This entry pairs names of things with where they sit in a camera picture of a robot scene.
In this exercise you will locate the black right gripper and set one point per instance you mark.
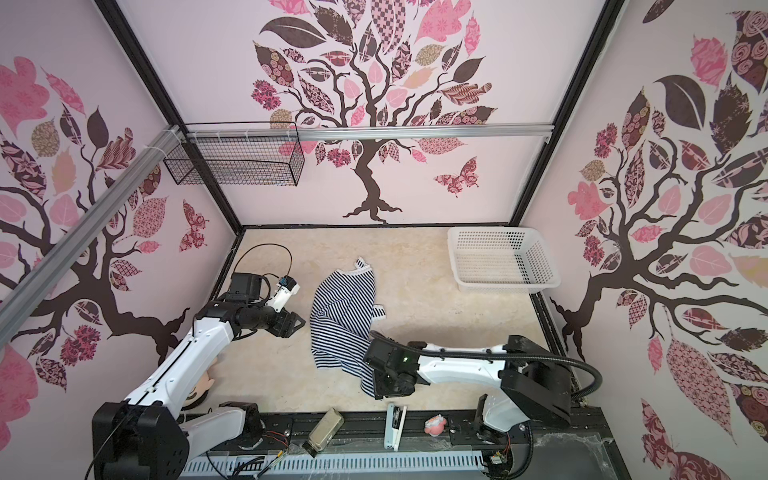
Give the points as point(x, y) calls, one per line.
point(381, 392)

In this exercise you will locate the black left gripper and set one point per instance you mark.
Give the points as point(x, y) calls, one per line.
point(284, 326)

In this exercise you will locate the blue white striped tank top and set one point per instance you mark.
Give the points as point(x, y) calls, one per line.
point(343, 311)

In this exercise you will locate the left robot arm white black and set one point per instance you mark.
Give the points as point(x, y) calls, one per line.
point(174, 384)

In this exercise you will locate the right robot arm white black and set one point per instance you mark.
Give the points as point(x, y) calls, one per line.
point(523, 381)

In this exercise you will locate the white stapler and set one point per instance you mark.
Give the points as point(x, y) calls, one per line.
point(394, 425)

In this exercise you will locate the pink white small toy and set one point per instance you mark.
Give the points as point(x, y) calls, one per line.
point(435, 425)

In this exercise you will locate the tan rectangular box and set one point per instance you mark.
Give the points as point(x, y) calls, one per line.
point(323, 432)

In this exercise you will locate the cartoon doll head toy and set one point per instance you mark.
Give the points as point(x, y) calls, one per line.
point(199, 393)

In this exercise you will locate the white plastic laundry basket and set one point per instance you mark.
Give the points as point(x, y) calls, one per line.
point(501, 259)

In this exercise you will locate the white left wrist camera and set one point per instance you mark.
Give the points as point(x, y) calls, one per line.
point(286, 289)

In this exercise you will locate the white slotted cable duct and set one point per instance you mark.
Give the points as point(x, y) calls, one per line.
point(248, 466)

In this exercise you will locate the black wire basket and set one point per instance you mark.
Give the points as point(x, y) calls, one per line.
point(259, 153)

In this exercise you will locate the aluminium rail back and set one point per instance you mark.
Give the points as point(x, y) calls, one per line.
point(377, 133)

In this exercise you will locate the aluminium rail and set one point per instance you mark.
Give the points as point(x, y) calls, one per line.
point(19, 305)
point(377, 133)

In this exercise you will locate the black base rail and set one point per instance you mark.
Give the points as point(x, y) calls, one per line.
point(241, 442)

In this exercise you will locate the aluminium rail left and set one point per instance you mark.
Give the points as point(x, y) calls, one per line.
point(19, 305)

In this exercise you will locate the black corner frame post left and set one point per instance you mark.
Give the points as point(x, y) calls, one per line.
point(124, 34)

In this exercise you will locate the black corner frame post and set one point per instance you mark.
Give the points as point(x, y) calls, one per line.
point(606, 22)
point(124, 34)

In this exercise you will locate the black corner frame post right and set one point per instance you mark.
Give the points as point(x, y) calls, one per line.
point(606, 22)

